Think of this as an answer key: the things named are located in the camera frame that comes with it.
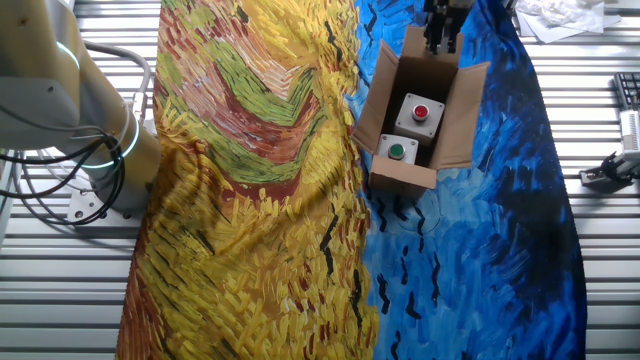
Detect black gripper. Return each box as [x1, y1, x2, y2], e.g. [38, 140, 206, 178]
[422, 0, 475, 55]

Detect brown cardboard box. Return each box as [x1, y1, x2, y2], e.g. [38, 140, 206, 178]
[351, 24, 492, 199]

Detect white crumpled sheet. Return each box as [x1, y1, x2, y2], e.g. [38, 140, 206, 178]
[513, 0, 624, 45]

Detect black keyboard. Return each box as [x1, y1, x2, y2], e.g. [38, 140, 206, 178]
[612, 71, 640, 111]

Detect Van Gogh wheatfield print cloth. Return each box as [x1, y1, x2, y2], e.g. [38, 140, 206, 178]
[115, 0, 589, 360]

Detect white red-button switch box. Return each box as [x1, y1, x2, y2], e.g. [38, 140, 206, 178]
[392, 92, 447, 148]

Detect white push-button switch box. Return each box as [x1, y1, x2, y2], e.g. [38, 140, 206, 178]
[374, 133, 420, 166]

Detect silver ridged camera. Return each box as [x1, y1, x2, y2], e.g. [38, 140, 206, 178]
[618, 108, 640, 154]

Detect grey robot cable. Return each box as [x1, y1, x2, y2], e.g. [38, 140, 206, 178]
[82, 40, 154, 124]

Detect black robot power cables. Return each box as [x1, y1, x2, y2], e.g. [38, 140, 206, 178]
[0, 133, 127, 227]

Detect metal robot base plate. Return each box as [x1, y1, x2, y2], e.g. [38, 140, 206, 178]
[65, 172, 151, 227]

